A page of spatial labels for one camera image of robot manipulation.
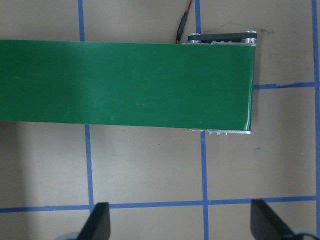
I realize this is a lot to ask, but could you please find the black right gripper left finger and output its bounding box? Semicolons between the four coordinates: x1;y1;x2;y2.
77;202;111;240

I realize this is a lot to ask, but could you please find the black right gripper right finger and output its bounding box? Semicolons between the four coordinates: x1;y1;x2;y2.
250;199;296;240

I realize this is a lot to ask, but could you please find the red black power cable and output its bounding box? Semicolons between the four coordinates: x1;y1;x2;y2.
175;0;194;45

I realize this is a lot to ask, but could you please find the green conveyor belt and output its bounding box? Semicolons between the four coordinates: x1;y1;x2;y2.
0;31;257;134

